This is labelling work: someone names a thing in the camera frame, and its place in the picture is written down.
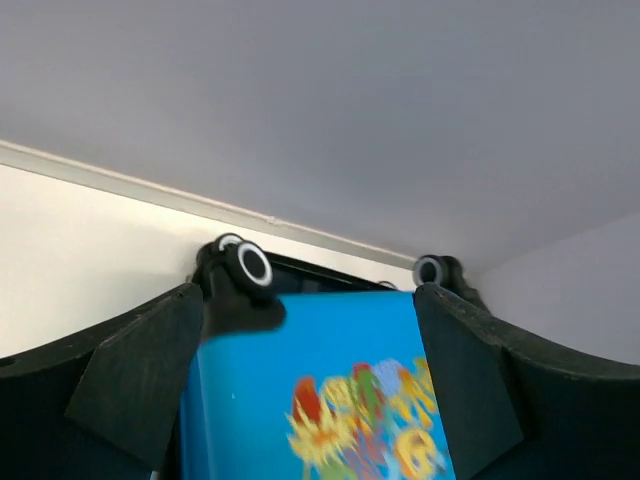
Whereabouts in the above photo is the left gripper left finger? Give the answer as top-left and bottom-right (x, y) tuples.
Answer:
(1, 283), (203, 479)

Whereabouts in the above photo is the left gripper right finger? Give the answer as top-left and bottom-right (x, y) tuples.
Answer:
(413, 284), (639, 479)

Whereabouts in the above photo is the blue kids suitcase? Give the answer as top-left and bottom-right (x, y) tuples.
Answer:
(178, 234), (455, 479)

